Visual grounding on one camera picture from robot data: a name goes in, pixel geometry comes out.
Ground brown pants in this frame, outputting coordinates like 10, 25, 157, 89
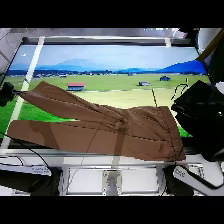
6, 80, 187, 163

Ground silver frame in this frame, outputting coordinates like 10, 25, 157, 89
0, 28, 224, 197

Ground black cable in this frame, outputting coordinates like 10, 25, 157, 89
0, 131, 57, 176

